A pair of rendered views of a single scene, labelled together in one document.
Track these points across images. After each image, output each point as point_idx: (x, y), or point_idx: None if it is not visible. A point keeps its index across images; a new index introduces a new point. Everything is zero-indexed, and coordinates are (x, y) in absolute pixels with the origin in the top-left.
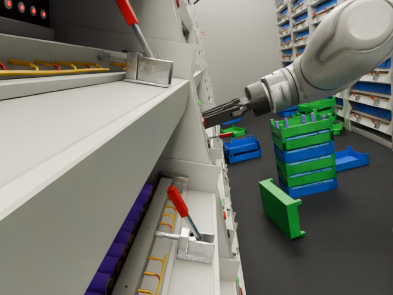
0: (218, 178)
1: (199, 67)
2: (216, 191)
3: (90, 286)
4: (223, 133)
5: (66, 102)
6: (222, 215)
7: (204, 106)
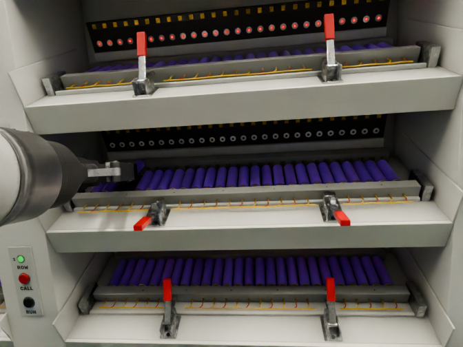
0: (293, 335)
1: (459, 63)
2: (3, 238)
3: None
4: (144, 219)
5: None
6: (12, 270)
7: (444, 184)
